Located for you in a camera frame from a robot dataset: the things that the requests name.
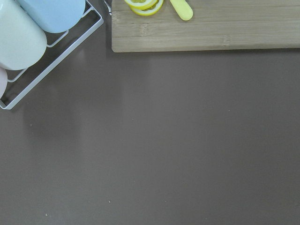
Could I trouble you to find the white wire cup rack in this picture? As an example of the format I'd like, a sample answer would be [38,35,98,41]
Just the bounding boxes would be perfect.
[0,0,104,110]

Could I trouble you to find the yellow lemon slices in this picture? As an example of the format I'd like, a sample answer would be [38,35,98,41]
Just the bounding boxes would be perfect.
[124,0,164,16]

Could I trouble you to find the yellow plastic knife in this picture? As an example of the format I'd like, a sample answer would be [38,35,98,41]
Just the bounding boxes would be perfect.
[170,0,194,21]

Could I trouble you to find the pale green cup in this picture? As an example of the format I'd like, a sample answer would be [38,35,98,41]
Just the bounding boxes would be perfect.
[0,0,47,70]

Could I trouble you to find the pale pink cup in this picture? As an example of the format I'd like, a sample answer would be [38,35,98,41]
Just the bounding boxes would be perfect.
[0,68,8,98]

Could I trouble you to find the wooden cutting board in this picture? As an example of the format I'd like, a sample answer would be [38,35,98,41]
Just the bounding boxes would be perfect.
[112,0,300,53]

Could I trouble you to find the light blue cup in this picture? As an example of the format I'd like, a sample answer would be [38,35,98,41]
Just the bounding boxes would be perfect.
[18,0,85,33]

